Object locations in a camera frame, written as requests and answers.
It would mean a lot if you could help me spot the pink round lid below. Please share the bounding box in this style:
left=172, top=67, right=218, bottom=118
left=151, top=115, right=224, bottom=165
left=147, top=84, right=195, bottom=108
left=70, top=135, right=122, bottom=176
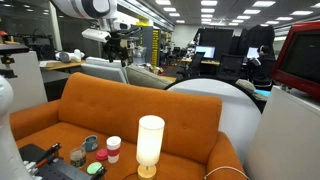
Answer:
left=95, top=148, right=109, bottom=162

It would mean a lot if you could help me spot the lit small computer monitor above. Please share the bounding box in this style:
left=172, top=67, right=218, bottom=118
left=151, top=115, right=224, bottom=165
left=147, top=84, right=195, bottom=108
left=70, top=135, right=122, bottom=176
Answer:
left=246, top=46, right=260, bottom=60

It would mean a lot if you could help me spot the black flat pad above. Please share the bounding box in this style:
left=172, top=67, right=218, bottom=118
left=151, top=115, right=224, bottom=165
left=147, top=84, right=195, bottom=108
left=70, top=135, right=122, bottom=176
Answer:
left=18, top=143, right=51, bottom=164

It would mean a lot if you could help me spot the red framed screen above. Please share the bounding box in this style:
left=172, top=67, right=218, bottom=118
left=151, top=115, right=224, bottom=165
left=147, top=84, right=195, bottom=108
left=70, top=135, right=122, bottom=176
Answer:
left=270, top=20, right=320, bottom=101

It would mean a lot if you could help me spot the lit wide computer monitor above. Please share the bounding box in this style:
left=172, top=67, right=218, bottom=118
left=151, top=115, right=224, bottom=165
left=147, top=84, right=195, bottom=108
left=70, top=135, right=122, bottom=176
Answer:
left=194, top=45, right=217, bottom=60

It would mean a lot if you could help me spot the white partition panel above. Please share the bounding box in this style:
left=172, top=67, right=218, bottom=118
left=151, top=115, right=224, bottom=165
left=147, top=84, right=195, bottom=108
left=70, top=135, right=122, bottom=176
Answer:
left=0, top=50, right=49, bottom=113

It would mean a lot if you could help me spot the white board panel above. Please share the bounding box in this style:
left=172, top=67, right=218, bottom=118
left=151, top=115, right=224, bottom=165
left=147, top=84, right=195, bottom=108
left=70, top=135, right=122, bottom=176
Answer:
left=244, top=85, right=320, bottom=180

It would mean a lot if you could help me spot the black and red pen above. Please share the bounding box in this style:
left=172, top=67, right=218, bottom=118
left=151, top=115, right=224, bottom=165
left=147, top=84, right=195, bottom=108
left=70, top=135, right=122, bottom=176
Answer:
left=34, top=142, right=63, bottom=168

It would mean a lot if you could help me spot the teal ceramic mug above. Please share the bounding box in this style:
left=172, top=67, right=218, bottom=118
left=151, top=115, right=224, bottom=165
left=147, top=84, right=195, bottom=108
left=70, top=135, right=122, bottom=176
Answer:
left=81, top=134, right=99, bottom=153

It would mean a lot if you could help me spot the green round lid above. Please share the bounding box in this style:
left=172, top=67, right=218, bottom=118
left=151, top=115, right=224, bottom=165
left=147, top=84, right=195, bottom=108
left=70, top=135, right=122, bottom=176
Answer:
left=86, top=161, right=104, bottom=176

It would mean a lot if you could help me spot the yellow and black shelf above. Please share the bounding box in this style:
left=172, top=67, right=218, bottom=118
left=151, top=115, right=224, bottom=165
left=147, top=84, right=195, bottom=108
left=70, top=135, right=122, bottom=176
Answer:
left=151, top=28, right=162, bottom=68

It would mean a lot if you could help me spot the person with headphones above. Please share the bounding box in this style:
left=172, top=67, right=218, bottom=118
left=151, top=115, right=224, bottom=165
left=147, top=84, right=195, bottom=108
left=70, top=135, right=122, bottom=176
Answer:
left=247, top=44, right=277, bottom=88

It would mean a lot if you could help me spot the black curtain booth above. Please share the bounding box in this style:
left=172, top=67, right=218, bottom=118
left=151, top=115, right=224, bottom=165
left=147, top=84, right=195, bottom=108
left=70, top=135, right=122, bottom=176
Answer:
left=195, top=27, right=235, bottom=62

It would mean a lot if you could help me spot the grey cushion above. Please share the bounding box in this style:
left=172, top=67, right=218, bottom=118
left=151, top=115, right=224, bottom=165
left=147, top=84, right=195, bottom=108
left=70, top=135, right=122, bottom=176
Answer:
left=125, top=64, right=174, bottom=90

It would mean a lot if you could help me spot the clear glass jar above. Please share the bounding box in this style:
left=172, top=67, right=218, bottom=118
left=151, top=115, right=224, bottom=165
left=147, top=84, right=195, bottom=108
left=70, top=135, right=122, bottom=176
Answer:
left=69, top=147, right=87, bottom=169

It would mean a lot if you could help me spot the black slim office chair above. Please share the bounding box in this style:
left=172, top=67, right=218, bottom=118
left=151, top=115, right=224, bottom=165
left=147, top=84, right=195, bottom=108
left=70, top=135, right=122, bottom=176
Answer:
left=175, top=51, right=206, bottom=81

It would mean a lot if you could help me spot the orange sofa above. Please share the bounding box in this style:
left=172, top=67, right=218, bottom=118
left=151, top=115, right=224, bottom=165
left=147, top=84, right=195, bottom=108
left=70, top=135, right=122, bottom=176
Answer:
left=9, top=72, right=248, bottom=180

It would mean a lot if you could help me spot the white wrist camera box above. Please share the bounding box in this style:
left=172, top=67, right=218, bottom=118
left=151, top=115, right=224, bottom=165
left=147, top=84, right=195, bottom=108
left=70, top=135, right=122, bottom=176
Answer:
left=81, top=28, right=112, bottom=43

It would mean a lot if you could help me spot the white round table top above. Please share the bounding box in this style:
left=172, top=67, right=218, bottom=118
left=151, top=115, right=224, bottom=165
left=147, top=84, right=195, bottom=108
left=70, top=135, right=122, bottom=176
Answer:
left=163, top=77, right=263, bottom=166

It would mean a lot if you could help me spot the black wide office chair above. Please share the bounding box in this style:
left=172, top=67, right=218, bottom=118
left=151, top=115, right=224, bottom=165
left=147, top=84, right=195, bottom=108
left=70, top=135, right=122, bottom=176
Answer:
left=215, top=54, right=245, bottom=83

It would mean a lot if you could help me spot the white robot part on desk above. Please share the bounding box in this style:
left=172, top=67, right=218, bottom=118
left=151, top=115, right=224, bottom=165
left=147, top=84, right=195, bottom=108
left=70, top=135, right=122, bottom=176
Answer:
left=54, top=48, right=86, bottom=64

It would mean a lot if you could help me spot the white lamp with wooden base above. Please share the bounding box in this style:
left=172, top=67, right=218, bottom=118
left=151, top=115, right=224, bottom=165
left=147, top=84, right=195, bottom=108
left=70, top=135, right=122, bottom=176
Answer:
left=135, top=114, right=166, bottom=180

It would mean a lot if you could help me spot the wooden desk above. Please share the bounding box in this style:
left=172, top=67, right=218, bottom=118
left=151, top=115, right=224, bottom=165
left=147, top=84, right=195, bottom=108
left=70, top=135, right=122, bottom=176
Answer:
left=39, top=59, right=86, bottom=72

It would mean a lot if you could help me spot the white and pink cup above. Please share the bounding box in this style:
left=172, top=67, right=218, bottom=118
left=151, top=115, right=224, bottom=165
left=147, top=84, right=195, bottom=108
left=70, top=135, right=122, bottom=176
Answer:
left=106, top=135, right=122, bottom=164

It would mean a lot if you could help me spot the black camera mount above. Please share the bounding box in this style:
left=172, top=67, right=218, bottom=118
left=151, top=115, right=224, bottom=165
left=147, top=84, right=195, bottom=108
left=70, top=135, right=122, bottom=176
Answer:
left=0, top=30, right=32, bottom=80

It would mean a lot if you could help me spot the black perforated box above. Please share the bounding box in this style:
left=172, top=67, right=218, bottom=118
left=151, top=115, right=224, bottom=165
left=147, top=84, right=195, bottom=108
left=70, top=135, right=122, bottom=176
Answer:
left=34, top=157, right=108, bottom=180

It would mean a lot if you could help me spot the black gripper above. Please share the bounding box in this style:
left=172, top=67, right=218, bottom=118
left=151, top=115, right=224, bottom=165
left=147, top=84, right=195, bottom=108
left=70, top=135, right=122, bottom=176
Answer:
left=103, top=27, right=142, bottom=68

